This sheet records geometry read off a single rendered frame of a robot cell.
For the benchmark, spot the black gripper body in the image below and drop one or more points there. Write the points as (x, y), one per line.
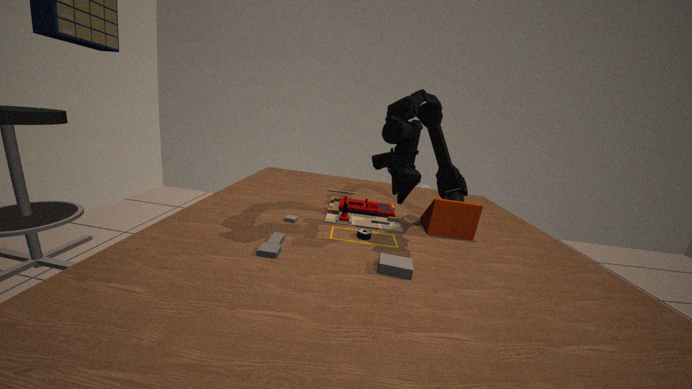
(406, 169)

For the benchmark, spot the black tyre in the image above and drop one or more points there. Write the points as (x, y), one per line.
(364, 234)

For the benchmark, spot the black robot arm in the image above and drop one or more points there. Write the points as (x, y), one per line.
(398, 130)

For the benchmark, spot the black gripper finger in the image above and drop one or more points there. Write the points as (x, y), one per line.
(404, 188)
(394, 184)

